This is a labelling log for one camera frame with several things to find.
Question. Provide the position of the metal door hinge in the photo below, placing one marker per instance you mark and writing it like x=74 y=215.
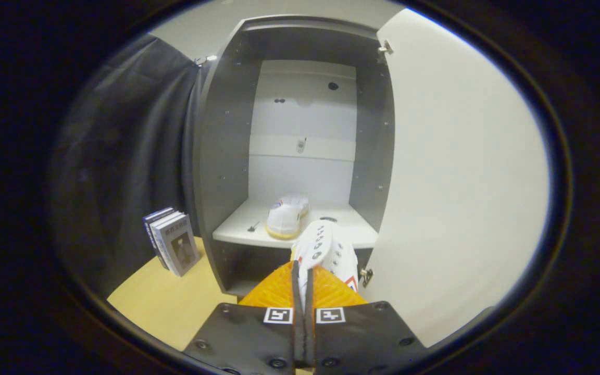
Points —
x=384 y=51
x=366 y=277

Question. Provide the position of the white shoe with black eyelets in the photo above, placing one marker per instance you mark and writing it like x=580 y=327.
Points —
x=326 y=245

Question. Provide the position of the white shoe with yellow sole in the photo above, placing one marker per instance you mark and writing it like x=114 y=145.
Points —
x=284 y=219

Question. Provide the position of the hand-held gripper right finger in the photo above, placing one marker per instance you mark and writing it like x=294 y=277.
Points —
x=309 y=338

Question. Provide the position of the white cabinet shelf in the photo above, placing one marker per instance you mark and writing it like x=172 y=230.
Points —
x=242 y=224

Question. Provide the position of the blue spine book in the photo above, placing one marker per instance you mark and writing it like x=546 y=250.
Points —
x=149 y=229

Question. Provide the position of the white shoe cabinet door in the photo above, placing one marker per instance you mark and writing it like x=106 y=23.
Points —
x=461 y=182

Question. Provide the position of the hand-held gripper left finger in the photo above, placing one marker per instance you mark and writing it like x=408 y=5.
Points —
x=296 y=312

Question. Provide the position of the grey portrait cover book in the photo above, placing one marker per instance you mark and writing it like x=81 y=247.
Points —
x=180 y=245

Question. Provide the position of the white spine book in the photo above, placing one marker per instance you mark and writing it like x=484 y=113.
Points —
x=155 y=237

